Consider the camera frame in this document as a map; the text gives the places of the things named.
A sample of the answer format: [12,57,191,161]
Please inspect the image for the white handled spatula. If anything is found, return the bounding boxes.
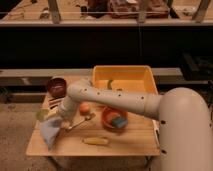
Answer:
[152,120,160,148]

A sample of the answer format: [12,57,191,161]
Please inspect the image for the metal spoon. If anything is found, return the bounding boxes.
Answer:
[65,115,92,132]

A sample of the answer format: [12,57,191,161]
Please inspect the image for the blue sponge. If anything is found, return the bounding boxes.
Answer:
[111,116,128,129]

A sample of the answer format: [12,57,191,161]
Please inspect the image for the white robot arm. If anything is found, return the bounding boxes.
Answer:
[59,79,213,171]

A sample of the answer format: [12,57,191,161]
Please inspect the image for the yellow plastic bin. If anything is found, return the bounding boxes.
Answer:
[92,65,158,94]

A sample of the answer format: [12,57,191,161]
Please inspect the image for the light blue towel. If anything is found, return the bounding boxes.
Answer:
[39,117,62,150]

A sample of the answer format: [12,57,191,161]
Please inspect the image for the orange fruit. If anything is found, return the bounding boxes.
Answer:
[79,102,91,116]

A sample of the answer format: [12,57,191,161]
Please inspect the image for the orange bowl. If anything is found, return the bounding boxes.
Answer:
[101,107,128,129]

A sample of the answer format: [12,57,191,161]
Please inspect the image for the green cup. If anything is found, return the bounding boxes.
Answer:
[36,109,49,122]

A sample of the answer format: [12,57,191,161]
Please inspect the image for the dark red bowl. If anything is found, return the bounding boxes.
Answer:
[46,78,67,98]

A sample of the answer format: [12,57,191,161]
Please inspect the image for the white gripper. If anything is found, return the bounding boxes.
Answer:
[58,96,79,122]

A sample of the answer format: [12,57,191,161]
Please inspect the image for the green chili pepper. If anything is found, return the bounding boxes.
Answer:
[107,80,114,90]

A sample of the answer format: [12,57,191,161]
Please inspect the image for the wooden table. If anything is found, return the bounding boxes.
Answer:
[25,75,162,169]

